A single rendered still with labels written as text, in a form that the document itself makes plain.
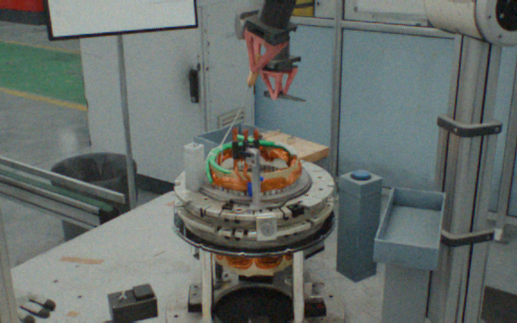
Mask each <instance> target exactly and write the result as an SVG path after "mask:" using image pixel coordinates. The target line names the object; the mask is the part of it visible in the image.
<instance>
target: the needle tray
mask: <svg viewBox="0 0 517 323"><path fill-rule="evenodd" d="M444 201H445V193H441V192H433V191H425V190H417V189H409V188H394V187H392V188H391V191H390V195H389V198H388V201H387V204H386V206H385V209H384V212H383V215H382V218H381V225H380V228H379V230H378V232H377V235H376V238H375V242H374V257H373V262H377V263H382V264H385V269H384V282H383V294H382V306H381V323H425V316H426V307H427V298H428V289H429V281H430V272H431V271H436V265H437V258H438V250H439V244H440V237H441V230H442V224H443V210H444Z"/></svg>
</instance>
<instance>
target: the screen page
mask: <svg viewBox="0 0 517 323"><path fill-rule="evenodd" d="M48 4H49V10H50V17H51V23H52V30H53V36H54V37H55V36H65V35H76V34H87V33H97V32H108V31H129V30H140V29H149V28H160V27H171V26H181V25H192V24H196V22H195V12H194V2H193V0H48Z"/></svg>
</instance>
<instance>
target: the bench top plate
mask: <svg viewBox="0 0 517 323"><path fill-rule="evenodd" d="M175 197H176V195H175V191H171V192H169V193H167V194H164V195H162V196H159V197H157V198H155V199H154V200H152V201H150V202H148V203H146V204H144V205H142V206H140V207H138V208H137V209H135V210H132V211H130V212H128V213H126V214H123V215H121V216H120V217H118V218H116V219H114V220H112V221H110V222H108V223H105V224H103V225H102V226H99V227H97V228H95V229H93V230H91V231H88V232H86V233H84V234H82V235H80V236H78V237H76V238H74V239H72V240H70V241H68V242H65V243H63V244H61V245H59V246H57V247H55V248H53V249H51V250H49V251H47V252H45V253H43V254H41V255H39V256H37V257H36V258H34V259H31V260H29V261H27V262H25V263H23V264H21V265H19V266H17V267H15V268H13V269H11V275H12V280H13V288H17V289H21V290H24V291H25V292H28V293H30V294H35V293H36V294H39V295H43V296H45V297H47V298H49V299H51V300H53V301H54V302H55V303H56V305H57V306H56V307H55V308H54V309H49V308H47V307H45V306H43V305H41V304H39V306H41V307H43V308H45V309H47V310H48V311H49V312H50V316H49V317H48V318H45V319H44V318H42V317H40V316H39V315H37V314H35V313H33V312H31V311H28V310H27V311H28V312H29V313H30V314H31V315H32V316H34V318H35V319H36V323H55V322H57V323H85V322H86V323H96V322H97V323H98V322H99V323H101V322H104V321H107V320H111V316H110V311H109V303H108V295H107V294H108V293H111V292H118V291H123V290H131V289H132V287H135V286H138V285H143V284H149V285H151V287H152V289H153V291H154V293H155V295H156V297H157V309H158V317H154V318H150V319H144V320H139V321H136V322H132V323H166V318H165V311H166V306H167V303H168V300H169V298H170V297H171V295H172V294H173V293H174V292H175V291H176V290H177V289H178V288H179V287H180V286H181V285H183V284H184V283H185V282H187V280H189V279H191V278H192V277H194V276H196V275H199V274H201V265H200V260H197V259H196V258H194V257H193V255H192V254H194V253H196V252H195V247H194V246H192V254H191V250H190V244H188V243H187V242H186V241H184V240H183V239H182V238H181V237H179V236H178V235H176V233H175V232H174V231H175V230H174V227H173V216H174V214H173V206H170V207H168V206H167V205H165V204H168V203H169V202H172V201H175ZM171 226H172V227H173V230H174V231H173V230H172V228H171ZM62 256H63V257H71V258H89V259H104V261H103V262H102V263H101V264H100V265H90V264H80V263H71V262H63V261H58V260H59V259H60V258H61V257H62ZM336 257H337V238H334V237H331V236H328V237H327V238H326V239H324V250H323V251H321V252H320V253H318V254H316V255H314V256H312V257H310V258H308V259H306V260H305V269H307V270H308V271H309V272H311V273H313V274H315V275H317V276H319V277H321V278H322V279H323V280H325V281H326V282H327V283H329V284H330V285H331V286H332V287H333V288H334V289H335V290H336V291H337V292H338V293H339V294H340V296H341V298H342V300H343V302H344V304H345V310H346V315H345V322H344V323H381V306H382V294H383V282H384V275H383V274H382V273H381V272H380V271H379V269H378V268H377V275H374V276H372V277H369V278H367V279H364V280H363V281H361V282H358V283H356V284H355V283H354V282H352V281H350V280H349V279H347V278H346V277H344V276H342V275H341V274H340V273H338V272H336ZM34 303H36V304H38V303H37V302H34ZM70 310H71V311H75V312H81V313H80V314H79V315H78V316H77V317H76V318H72V317H68V316H66V314H67V313H68V312H69V311H70ZM63 313H64V314H63ZM62 316H64V317H62ZM53 318H55V319H53ZM79 318H80V319H79ZM56 320H57V321H56ZM71 320H72V321H71ZM79 321H80V322H79Z"/></svg>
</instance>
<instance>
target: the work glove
mask: <svg viewBox="0 0 517 323"><path fill-rule="evenodd" d="M13 289H14V295H15V300H16V306H17V311H18V317H19V319H21V320H23V321H24V322H25V323H36V319H35V318H34V316H32V315H31V314H30V313H29V312H28V311H31V312H33V313H35V314H37V315H39V316H40V317H42V318H44V319H45V318H48V317H49V316H50V312H49V311H48V310H47V309H45V308H43V307H41V306H39V304H41V305H43V306H45V307H47V308H49V309H54V308H55V307H56V306H57V305H56V303H55V302H54V301H53V300H51V299H49V298H47V297H45V296H43V295H39V294H36V293H35V294H30V293H28V292H25V291H24V290H21V289H17V288H13ZM34 302H37V303H38V304H36V303H34ZM27 310H28V311H27Z"/></svg>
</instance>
